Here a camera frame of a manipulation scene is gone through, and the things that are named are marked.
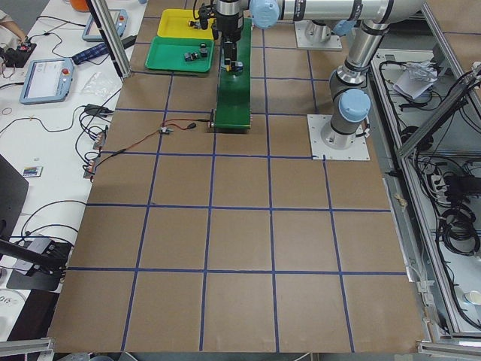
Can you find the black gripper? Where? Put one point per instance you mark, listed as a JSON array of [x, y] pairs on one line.
[[230, 27]]

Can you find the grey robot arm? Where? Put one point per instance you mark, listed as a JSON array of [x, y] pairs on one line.
[[351, 105], [320, 19]]

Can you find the yellow plastic tray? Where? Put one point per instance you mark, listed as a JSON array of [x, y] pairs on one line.
[[174, 24]]

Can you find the green plastic tray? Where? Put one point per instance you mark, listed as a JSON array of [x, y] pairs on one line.
[[167, 54]]

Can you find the green conveyor belt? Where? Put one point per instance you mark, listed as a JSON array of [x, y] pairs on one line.
[[233, 108]]

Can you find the small white controller board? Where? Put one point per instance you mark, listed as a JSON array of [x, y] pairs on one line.
[[165, 130]]

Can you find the black power adapter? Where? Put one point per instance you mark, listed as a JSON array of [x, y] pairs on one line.
[[98, 110]]

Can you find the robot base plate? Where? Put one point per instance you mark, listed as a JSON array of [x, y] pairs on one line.
[[316, 36], [326, 144]]

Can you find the aluminium frame post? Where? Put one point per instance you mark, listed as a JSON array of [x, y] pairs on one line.
[[101, 15]]

